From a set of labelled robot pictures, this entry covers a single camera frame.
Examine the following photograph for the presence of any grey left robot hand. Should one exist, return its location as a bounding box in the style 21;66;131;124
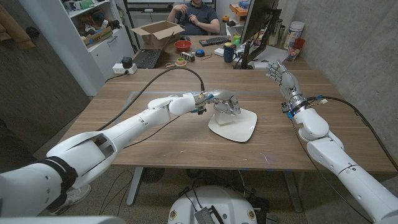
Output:
201;89;242;116

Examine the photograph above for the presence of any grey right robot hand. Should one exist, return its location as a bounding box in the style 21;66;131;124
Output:
265;59;305;103

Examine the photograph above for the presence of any white cube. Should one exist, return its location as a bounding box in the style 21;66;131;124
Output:
211;110;235;126

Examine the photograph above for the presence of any white paper plate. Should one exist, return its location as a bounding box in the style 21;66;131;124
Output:
208;107;259;143

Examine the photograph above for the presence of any white paper sheet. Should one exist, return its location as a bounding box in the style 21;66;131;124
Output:
248;44;289;65

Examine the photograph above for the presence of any dark blue mug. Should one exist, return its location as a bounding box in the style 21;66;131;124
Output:
223;45;238;64

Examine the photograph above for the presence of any white canister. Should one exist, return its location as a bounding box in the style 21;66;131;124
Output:
282;21;306;50

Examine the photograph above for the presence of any dark bottle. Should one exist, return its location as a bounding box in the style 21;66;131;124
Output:
268;18;284;48

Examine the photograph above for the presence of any black and white block rack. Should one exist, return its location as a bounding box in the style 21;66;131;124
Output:
180;50;197;63

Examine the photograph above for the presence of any black keyboard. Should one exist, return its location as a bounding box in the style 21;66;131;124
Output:
198;35;231;48

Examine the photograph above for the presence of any black computer monitor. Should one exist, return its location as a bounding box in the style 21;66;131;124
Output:
239;0;282;70

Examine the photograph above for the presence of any red bowl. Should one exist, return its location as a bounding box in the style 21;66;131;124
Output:
174;40;193;53

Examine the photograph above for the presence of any orange box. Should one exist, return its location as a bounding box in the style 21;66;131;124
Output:
229;2;250;17

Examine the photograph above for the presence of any seated person in dark shirt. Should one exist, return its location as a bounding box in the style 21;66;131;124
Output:
166;0;221;36

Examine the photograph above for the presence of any black laptop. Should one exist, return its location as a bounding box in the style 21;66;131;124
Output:
132;30;176;70

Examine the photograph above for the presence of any open cardboard box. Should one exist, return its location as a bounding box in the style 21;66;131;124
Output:
129;20;186;49

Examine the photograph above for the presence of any white robot torso base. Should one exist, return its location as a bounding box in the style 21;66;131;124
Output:
167;185;259;224

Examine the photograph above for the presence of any black power adapter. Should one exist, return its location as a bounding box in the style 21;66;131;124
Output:
121;56;134;70

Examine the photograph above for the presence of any black round floor grille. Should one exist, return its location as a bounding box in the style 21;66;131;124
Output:
141;167;166;184

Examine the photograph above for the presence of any white power strip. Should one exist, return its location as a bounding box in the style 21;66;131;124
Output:
111;62;139;75

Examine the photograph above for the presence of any grey table leg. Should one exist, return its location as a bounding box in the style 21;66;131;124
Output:
126;167;145;207
284;170;304;213

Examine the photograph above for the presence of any white shelf cabinet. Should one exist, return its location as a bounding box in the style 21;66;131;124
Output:
17;0;136;97

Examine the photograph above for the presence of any brown labelled carton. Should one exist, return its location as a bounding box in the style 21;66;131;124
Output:
81;26;114;48

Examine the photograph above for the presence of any white sneaker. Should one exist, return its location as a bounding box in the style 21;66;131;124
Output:
49;183;93;217

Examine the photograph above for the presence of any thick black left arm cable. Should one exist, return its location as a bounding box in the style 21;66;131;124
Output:
94;65;206;133

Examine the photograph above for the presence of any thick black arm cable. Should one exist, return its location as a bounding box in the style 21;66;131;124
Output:
305;95;398;172
94;65;206;133

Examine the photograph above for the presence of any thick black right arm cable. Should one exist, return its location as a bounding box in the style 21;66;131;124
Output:
305;95;398;172

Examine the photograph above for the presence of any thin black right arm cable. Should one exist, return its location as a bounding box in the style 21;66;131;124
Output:
288;117;373;223

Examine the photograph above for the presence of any black stand post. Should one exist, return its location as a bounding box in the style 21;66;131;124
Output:
123;0;139;52

